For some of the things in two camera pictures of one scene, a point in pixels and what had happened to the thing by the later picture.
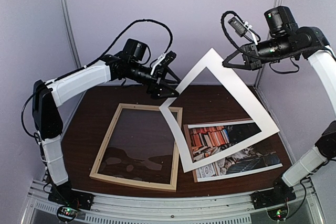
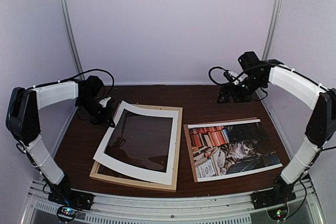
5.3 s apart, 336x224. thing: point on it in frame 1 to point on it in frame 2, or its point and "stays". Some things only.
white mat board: [213, 62] to [138, 172]
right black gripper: [250, 64] to [225, 89]
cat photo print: [207, 138] stays
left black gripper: [155, 91] to [102, 120]
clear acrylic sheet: [140, 147] stays
